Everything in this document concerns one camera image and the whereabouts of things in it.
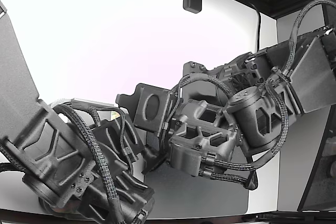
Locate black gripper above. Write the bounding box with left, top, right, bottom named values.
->
left=91, top=114, right=145, bottom=162
left=115, top=83, right=174, bottom=134

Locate grey rounded rectangular mat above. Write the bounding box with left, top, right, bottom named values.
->
left=143, top=129, right=250, bottom=214

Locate black table edge trim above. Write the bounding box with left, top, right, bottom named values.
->
left=0, top=207, right=336, bottom=224

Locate thin black wire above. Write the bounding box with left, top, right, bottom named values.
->
left=111, top=107, right=140, bottom=163

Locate braided black cable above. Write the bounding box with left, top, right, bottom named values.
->
left=288, top=0, right=336, bottom=78
left=198, top=82, right=289, bottom=190
left=51, top=103, right=124, bottom=224
left=167, top=73, right=234, bottom=99

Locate thin smooth black cable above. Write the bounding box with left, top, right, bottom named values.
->
left=246, top=1, right=262, bottom=51

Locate dark mesh enclosure panel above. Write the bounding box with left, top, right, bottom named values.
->
left=298, top=103, right=336, bottom=212

